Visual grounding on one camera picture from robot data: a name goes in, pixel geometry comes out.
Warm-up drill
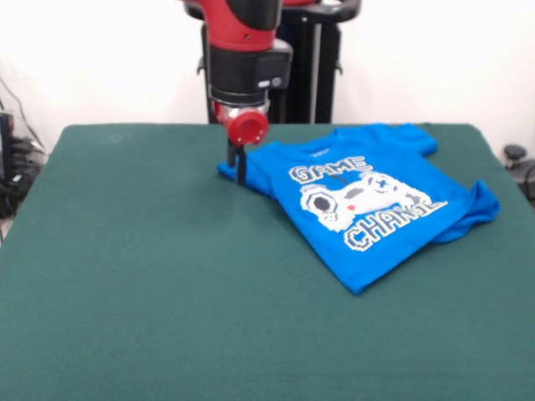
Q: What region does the black electronics box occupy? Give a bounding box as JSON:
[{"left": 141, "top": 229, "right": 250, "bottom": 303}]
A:
[{"left": 0, "top": 110, "right": 18, "bottom": 183}]

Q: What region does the thin grey cable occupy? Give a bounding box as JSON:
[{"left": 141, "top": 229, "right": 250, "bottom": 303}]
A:
[{"left": 0, "top": 76, "right": 46, "bottom": 151}]

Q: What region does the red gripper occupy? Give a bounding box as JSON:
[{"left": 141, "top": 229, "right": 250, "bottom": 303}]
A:
[{"left": 212, "top": 99, "right": 269, "bottom": 186}]

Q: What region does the blue t-shirt with white print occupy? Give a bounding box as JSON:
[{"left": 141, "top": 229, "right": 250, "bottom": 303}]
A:
[{"left": 216, "top": 122, "right": 502, "bottom": 297}]

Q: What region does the black cable tangle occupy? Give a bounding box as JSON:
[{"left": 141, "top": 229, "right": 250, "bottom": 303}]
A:
[{"left": 0, "top": 137, "right": 48, "bottom": 218}]

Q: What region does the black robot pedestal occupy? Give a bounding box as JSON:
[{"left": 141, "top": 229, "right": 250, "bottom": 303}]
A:
[{"left": 183, "top": 0, "right": 361, "bottom": 125}]

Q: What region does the dark green table cloth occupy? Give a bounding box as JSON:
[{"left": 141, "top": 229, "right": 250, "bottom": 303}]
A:
[{"left": 0, "top": 123, "right": 535, "bottom": 401}]

